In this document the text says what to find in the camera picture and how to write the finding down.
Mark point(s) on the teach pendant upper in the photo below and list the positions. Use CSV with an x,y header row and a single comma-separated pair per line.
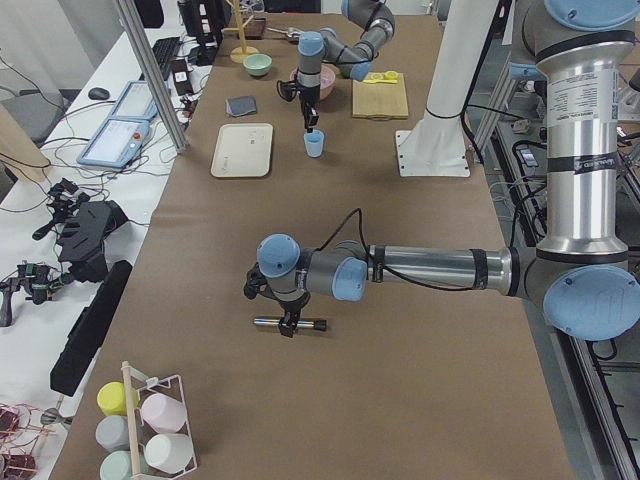
x,y
135,101

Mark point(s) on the grey cup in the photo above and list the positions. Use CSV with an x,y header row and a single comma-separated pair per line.
x,y
112,433

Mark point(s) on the pink bowl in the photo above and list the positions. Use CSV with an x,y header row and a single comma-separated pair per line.
x,y
327,82

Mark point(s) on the wooden cutting board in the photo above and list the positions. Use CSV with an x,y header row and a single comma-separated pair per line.
x,y
379,101

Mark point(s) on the teach pendant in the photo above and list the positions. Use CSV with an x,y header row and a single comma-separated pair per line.
x,y
115,144
135,101

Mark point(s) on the pale green cup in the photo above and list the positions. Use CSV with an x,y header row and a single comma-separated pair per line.
x,y
116,466

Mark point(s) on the white cup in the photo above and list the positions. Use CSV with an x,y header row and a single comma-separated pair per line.
x,y
169,453

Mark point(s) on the teach pendant lower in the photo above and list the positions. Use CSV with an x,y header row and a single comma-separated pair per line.
x,y
115,144

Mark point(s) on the mint green bowl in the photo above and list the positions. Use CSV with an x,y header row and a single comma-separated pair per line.
x,y
257,65

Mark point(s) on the pink cup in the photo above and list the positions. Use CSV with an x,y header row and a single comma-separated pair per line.
x,y
163,413

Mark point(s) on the white cup rack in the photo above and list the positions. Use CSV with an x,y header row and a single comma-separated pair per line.
x,y
138,386

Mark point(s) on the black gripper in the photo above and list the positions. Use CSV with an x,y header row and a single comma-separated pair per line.
x,y
306,95
289,305

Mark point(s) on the yellow cup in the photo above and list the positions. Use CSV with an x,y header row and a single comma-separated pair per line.
x,y
111,399

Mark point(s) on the metal ice scoop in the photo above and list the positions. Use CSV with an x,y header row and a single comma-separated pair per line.
x,y
291,34

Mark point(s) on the metal muddler rod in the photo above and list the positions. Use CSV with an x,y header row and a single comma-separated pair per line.
x,y
316,325

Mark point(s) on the yellow plastic knife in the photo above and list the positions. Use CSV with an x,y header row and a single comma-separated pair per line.
x,y
384,81

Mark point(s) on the cream rabbit tray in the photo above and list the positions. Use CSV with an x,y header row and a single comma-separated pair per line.
x,y
242,151

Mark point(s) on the black speaker bar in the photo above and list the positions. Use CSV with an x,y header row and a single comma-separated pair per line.
x,y
89,332

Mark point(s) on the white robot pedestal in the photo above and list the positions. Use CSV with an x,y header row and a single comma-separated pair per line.
x,y
436,145

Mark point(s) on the grey folded cloth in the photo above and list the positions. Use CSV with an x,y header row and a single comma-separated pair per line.
x,y
241,106

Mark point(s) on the light blue cup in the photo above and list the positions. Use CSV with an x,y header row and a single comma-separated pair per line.
x,y
314,143

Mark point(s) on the black keyboard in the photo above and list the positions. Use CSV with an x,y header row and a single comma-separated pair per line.
x,y
165,50

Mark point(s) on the black computer mouse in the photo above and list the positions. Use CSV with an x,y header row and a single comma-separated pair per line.
x,y
98,93

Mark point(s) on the aluminium frame post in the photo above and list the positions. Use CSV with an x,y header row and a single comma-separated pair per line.
x,y
134,29

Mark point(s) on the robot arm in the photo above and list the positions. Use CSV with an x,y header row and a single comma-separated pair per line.
x,y
577,274
324,46

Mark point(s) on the wooden cup stand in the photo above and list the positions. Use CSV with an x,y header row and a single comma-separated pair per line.
x,y
239,54

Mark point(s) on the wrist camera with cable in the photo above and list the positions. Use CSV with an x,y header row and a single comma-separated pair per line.
x,y
290,89

